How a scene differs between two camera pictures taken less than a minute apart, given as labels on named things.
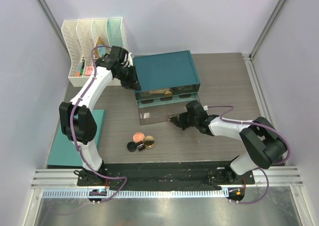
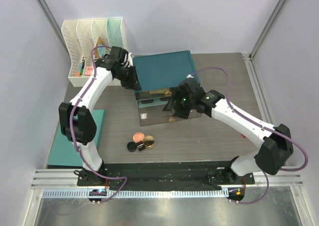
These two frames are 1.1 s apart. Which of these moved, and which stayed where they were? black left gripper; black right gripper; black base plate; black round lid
Moved: black right gripper
Stayed: black base plate; black round lid; black left gripper
